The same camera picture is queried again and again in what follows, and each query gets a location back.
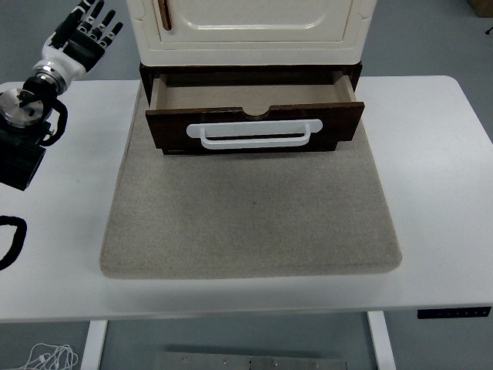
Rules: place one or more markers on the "cream plastic cabinet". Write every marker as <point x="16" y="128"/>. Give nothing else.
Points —
<point x="250" y="52"/>

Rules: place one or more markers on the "dark brown wooden drawer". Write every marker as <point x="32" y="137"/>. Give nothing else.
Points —
<point x="169" y="123"/>

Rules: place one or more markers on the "black table control panel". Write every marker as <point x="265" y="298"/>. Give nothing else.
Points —
<point x="454" y="313"/>

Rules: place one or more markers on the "beige fabric mat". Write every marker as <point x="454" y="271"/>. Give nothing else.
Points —
<point x="250" y="216"/>

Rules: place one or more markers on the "cardboard box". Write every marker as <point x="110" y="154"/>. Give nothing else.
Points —
<point x="483" y="7"/>

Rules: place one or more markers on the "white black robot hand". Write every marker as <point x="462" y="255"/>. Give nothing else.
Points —
<point x="71" y="54"/>

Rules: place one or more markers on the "white table leg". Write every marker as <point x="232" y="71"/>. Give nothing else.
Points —
<point x="94" y="347"/>
<point x="383" y="343"/>

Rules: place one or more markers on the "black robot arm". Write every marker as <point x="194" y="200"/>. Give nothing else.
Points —
<point x="17" y="162"/>

